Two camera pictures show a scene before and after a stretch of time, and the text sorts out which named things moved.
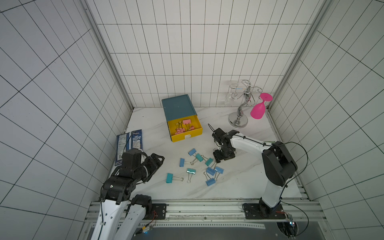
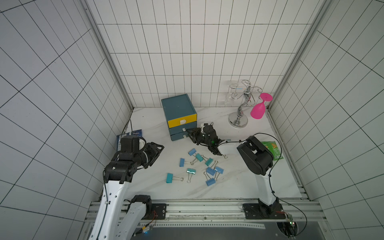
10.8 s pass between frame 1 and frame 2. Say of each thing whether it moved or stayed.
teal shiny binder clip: stayed
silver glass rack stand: stayed
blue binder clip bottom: stayed
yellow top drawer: moved
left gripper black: moved
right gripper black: moved
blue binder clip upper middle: stayed
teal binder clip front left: stayed
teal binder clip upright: stayed
